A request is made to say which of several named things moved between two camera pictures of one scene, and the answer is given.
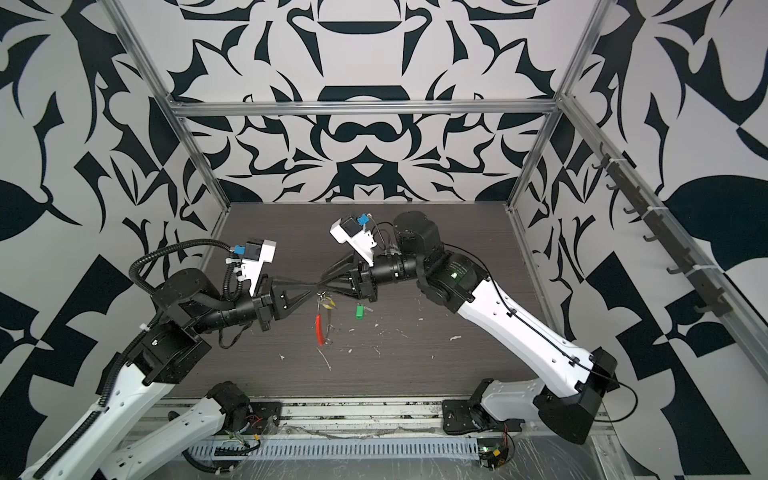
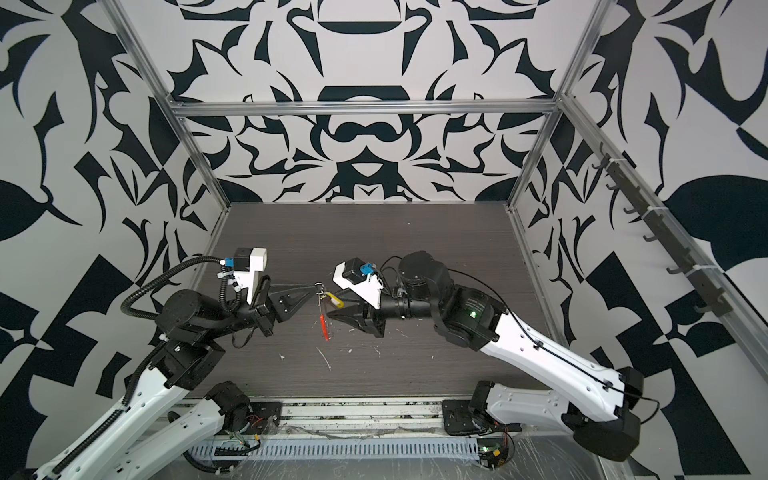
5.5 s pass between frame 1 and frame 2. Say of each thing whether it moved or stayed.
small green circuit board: stayed
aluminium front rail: stayed
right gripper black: moved
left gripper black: stayed
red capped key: moved
